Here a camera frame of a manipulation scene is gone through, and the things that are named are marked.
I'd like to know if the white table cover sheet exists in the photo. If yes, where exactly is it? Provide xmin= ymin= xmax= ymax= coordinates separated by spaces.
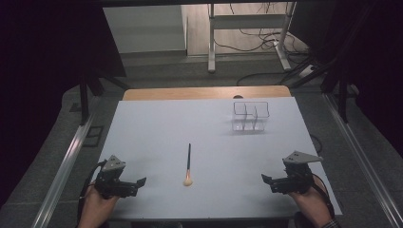
xmin=94 ymin=96 xmax=344 ymax=221

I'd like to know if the black tangled floor cable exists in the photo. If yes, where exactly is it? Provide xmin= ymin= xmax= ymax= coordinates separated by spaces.
xmin=213 ymin=28 xmax=310 ymax=58

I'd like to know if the white power strip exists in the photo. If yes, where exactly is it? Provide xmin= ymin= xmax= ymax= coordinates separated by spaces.
xmin=298 ymin=64 xmax=318 ymax=79

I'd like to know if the clear acrylic organizer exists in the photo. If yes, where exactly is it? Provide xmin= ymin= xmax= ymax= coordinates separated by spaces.
xmin=231 ymin=101 xmax=271 ymax=133

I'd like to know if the makeup brush with dark handle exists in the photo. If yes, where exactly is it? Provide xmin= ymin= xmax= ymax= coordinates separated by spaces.
xmin=182 ymin=142 xmax=194 ymax=187

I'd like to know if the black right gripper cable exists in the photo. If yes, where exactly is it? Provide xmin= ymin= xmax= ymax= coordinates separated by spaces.
xmin=312 ymin=173 xmax=336 ymax=220

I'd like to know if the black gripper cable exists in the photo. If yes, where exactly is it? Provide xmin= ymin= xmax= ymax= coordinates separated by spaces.
xmin=312 ymin=173 xmax=336 ymax=220
xmin=77 ymin=160 xmax=108 ymax=222

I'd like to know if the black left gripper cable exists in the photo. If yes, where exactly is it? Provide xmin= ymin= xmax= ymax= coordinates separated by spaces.
xmin=77 ymin=160 xmax=108 ymax=222

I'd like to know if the aluminium rail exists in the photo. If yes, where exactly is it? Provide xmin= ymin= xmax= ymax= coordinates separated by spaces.
xmin=322 ymin=92 xmax=403 ymax=228
xmin=30 ymin=94 xmax=102 ymax=228

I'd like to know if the black metal stand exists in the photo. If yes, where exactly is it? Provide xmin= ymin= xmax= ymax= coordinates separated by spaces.
xmin=78 ymin=74 xmax=106 ymax=126
xmin=318 ymin=70 xmax=355 ymax=124

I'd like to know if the dark curtain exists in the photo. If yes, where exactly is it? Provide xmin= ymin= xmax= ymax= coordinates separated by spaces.
xmin=0 ymin=3 xmax=127 ymax=207
xmin=289 ymin=1 xmax=403 ymax=160

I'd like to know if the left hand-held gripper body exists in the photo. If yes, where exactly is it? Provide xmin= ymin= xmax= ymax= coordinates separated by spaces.
xmin=94 ymin=154 xmax=128 ymax=200

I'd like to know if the person's right hand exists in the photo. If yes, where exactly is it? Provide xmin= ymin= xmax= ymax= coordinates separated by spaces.
xmin=288 ymin=176 xmax=335 ymax=228

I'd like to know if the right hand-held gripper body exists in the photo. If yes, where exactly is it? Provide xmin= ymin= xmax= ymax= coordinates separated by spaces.
xmin=282 ymin=150 xmax=324 ymax=195

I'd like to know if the white metal desk frame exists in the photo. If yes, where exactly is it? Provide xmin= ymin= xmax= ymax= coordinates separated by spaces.
xmin=206 ymin=2 xmax=297 ymax=74

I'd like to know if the black long floor cable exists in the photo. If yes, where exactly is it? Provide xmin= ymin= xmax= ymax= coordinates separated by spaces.
xmin=236 ymin=69 xmax=307 ymax=87

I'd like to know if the person's left hand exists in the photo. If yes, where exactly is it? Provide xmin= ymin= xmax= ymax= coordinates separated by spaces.
xmin=77 ymin=184 xmax=121 ymax=228

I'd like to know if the black floor frame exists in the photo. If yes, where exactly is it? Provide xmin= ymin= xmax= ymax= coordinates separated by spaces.
xmin=83 ymin=124 xmax=105 ymax=148

